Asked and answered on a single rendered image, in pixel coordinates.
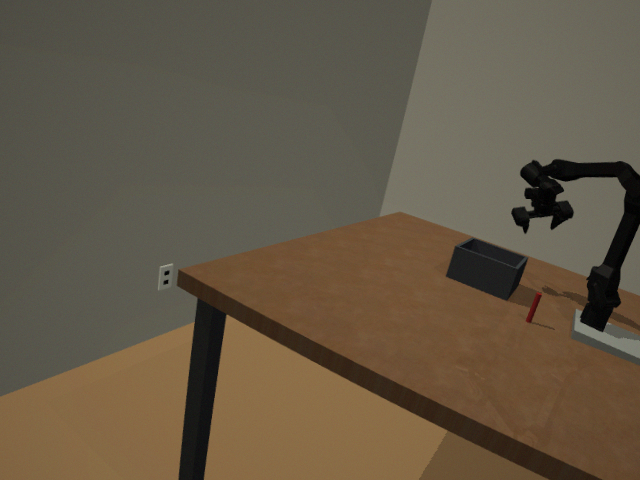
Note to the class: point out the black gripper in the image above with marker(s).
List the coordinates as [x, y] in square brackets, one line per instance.
[561, 211]

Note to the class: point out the red peg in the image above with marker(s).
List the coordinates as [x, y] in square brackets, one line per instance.
[533, 308]

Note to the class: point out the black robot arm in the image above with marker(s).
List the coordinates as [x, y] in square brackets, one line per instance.
[603, 280]

